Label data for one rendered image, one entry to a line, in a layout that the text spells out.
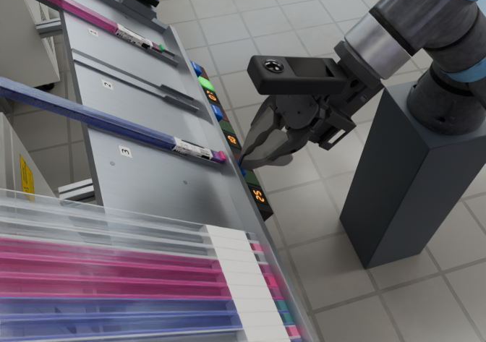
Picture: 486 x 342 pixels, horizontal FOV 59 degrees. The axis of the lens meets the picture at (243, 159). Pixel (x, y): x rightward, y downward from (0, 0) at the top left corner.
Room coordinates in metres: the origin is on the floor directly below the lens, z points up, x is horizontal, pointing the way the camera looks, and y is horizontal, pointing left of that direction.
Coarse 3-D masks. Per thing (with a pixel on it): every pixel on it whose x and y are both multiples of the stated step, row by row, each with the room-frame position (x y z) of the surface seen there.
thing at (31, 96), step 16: (0, 80) 0.29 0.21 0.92; (16, 96) 0.28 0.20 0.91; (32, 96) 0.29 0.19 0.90; (48, 96) 0.30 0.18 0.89; (64, 112) 0.30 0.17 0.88; (80, 112) 0.30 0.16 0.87; (96, 112) 0.31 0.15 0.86; (112, 128) 0.31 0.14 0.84; (128, 128) 0.31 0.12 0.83; (144, 128) 0.33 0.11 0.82; (160, 144) 0.32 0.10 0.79
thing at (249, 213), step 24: (168, 48) 0.60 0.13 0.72; (192, 72) 0.52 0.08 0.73; (192, 96) 0.48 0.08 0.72; (216, 120) 0.42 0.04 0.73; (216, 144) 0.38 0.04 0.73; (240, 192) 0.30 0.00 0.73; (240, 216) 0.27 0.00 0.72; (264, 240) 0.23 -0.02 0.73; (288, 288) 0.17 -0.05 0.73; (312, 336) 0.13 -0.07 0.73
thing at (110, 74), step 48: (96, 0) 0.60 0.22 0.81; (96, 48) 0.46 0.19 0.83; (144, 48) 0.53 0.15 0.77; (96, 96) 0.36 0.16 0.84; (144, 96) 0.41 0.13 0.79; (96, 144) 0.28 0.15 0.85; (144, 144) 0.31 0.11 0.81; (96, 192) 0.22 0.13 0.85; (144, 192) 0.24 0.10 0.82; (192, 192) 0.27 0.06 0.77
